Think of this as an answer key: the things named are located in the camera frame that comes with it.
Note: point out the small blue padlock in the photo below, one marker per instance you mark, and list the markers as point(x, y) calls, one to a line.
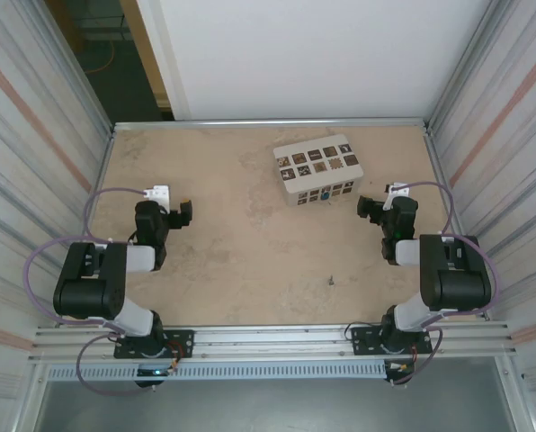
point(325, 195)

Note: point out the white box with brown tiles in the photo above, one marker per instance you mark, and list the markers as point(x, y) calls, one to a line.
point(317, 164)

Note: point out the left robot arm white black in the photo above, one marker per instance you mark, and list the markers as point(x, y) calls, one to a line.
point(83, 292)

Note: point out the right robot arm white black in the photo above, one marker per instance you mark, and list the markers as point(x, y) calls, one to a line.
point(457, 288)

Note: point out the aluminium table edge profile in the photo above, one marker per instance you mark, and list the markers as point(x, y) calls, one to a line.
point(268, 124)

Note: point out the black controller board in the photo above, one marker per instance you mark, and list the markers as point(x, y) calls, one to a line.
point(400, 371)
point(153, 377)

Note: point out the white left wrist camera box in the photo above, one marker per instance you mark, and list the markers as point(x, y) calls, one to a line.
point(158, 192)

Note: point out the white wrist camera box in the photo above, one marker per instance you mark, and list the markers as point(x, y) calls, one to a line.
point(396, 191)
point(158, 192)

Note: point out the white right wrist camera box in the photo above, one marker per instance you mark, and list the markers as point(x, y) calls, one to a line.
point(396, 191)

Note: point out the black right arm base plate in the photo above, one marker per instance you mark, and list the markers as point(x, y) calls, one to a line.
point(364, 339)

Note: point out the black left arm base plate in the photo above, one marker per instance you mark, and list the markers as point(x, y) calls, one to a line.
point(182, 344)

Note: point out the aluminium mounting rail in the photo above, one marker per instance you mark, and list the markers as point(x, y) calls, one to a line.
point(268, 342)

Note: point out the wooden door frame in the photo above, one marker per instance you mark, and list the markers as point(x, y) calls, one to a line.
point(144, 54)

